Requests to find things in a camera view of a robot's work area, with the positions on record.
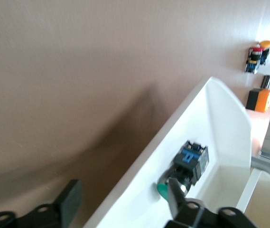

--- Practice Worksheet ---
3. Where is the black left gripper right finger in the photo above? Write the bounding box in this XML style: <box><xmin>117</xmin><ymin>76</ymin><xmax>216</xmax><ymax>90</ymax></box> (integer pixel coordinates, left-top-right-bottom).
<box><xmin>165</xmin><ymin>178</ymin><xmax>259</xmax><ymax>228</ymax></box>

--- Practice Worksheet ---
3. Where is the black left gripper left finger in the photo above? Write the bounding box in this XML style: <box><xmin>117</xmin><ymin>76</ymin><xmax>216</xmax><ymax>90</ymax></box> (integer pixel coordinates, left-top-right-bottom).
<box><xmin>0</xmin><ymin>179</ymin><xmax>83</xmax><ymax>228</ymax></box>

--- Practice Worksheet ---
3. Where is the green mushroom push button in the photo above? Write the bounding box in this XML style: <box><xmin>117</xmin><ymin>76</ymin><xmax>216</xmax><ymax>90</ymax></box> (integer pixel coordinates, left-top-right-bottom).
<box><xmin>156</xmin><ymin>140</ymin><xmax>209</xmax><ymax>202</ymax></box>

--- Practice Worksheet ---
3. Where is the white plastic drawer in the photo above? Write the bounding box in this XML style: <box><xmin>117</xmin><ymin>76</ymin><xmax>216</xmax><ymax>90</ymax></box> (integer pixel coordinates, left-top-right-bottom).
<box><xmin>82</xmin><ymin>76</ymin><xmax>253</xmax><ymax>228</ymax></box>

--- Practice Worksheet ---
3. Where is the red mushroom push button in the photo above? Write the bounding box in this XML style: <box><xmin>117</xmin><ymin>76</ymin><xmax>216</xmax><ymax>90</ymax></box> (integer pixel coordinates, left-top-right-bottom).
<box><xmin>245</xmin><ymin>47</ymin><xmax>263</xmax><ymax>74</ymax></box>

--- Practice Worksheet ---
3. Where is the yellow mushroom push button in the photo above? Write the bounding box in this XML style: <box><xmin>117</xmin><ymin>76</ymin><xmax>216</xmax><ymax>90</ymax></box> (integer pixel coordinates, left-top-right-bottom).
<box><xmin>259</xmin><ymin>40</ymin><xmax>270</xmax><ymax>66</ymax></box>

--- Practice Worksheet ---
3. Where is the orange box with hole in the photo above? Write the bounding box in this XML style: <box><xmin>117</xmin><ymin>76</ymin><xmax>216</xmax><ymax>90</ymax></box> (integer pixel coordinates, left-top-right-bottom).
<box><xmin>246</xmin><ymin>87</ymin><xmax>270</xmax><ymax>113</ymax></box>

